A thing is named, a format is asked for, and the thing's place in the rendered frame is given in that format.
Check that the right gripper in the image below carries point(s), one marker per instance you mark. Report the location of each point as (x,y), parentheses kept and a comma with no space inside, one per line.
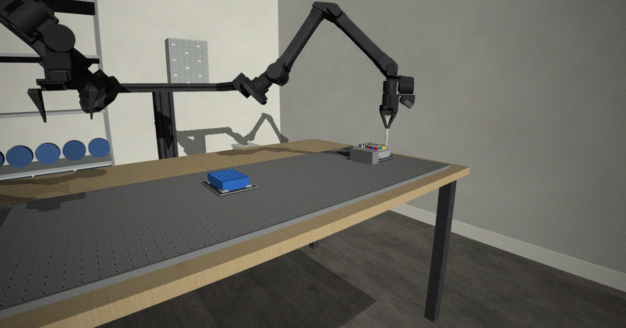
(48,85)

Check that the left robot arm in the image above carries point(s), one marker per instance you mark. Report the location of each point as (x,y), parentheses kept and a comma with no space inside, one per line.
(276,72)

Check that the blue tube carrier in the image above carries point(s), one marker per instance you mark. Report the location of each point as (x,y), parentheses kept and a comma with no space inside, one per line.
(228,179)

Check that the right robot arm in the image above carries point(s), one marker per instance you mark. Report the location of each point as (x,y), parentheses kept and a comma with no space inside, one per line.
(35,24)

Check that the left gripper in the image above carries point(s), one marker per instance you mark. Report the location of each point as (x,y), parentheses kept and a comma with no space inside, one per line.
(390,110)

